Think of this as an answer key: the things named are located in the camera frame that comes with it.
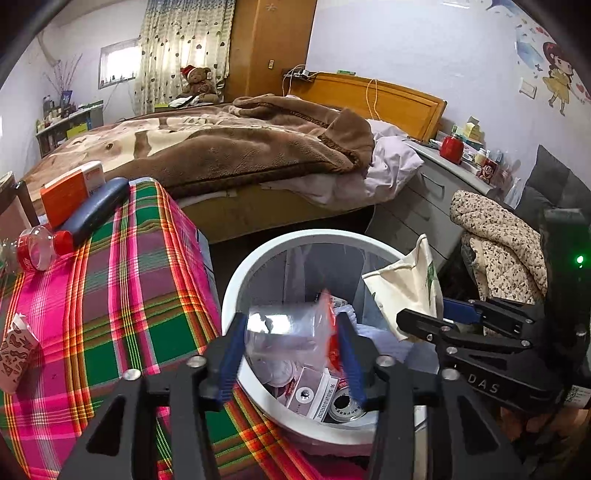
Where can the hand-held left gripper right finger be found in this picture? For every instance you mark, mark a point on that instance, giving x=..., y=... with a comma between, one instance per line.
x=353, y=369

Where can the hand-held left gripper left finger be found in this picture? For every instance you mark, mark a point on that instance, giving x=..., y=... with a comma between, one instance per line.
x=231, y=364

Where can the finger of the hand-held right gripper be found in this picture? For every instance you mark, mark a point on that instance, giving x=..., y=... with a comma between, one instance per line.
x=461, y=310
x=434, y=330

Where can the pink white small box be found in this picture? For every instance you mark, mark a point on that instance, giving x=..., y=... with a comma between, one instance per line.
x=309, y=392

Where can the cream cloth bag green print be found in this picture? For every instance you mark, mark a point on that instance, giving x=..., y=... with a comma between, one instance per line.
x=401, y=286

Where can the clear plastic red packet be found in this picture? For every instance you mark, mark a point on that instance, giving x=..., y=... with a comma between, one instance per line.
x=286, y=332

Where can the white plastic trash bin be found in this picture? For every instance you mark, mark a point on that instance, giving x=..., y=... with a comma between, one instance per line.
x=258, y=272

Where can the floral quilted jacket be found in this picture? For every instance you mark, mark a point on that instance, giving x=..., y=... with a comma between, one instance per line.
x=498, y=230

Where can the grey bedside drawer cabinet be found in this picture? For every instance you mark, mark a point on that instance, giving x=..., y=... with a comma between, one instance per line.
x=415, y=207

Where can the plaid pink green tablecloth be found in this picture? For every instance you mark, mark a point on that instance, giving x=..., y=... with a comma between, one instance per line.
x=115, y=300

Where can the grey cushion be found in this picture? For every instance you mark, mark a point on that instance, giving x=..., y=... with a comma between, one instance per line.
x=554, y=184

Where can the cartoon face mug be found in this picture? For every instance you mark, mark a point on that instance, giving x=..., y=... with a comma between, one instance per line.
x=490, y=171

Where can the pale lilac bed sheet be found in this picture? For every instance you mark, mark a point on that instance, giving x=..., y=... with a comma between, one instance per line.
x=392, y=166

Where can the red mug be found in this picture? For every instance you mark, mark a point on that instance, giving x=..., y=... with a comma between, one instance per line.
x=450, y=147

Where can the pale green box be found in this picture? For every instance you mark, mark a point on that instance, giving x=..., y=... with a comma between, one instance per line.
x=471, y=129

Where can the dark blue case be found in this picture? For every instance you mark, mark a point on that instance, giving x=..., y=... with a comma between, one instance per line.
x=99, y=203

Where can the patterned white carton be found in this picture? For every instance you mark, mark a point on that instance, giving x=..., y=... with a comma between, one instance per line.
x=16, y=355

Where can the brown fleece blanket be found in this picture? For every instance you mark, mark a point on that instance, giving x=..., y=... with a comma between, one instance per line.
x=207, y=147

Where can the clear bottle red cap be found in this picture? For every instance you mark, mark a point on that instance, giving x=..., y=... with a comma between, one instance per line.
x=37, y=247

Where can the orange white box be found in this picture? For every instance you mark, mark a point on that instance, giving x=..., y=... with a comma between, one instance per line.
x=64, y=196

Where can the dark wooden chair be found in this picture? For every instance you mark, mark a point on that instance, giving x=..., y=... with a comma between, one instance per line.
x=18, y=203

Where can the brown teddy bear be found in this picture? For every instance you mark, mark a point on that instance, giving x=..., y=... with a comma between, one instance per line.
x=198, y=85

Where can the cluttered shelf desk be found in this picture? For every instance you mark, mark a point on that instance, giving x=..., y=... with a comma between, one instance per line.
x=60, y=134

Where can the wooden wardrobe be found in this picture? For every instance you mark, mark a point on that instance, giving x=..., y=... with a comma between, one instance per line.
x=268, y=46

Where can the small window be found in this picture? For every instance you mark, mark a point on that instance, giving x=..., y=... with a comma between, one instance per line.
x=117, y=62

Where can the dried branches in vase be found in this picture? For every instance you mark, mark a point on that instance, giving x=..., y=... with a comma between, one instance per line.
x=64, y=78

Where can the heart patterned curtain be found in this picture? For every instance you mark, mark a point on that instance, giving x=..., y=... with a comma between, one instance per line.
x=184, y=37

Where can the wooden bed frame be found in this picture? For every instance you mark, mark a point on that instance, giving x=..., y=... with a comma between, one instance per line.
x=406, y=104

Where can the white wall socket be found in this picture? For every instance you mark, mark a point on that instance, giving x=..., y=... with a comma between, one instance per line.
x=528, y=87

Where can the cartoon girl wall sticker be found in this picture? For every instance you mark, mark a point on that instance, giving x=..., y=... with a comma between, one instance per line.
x=558, y=78

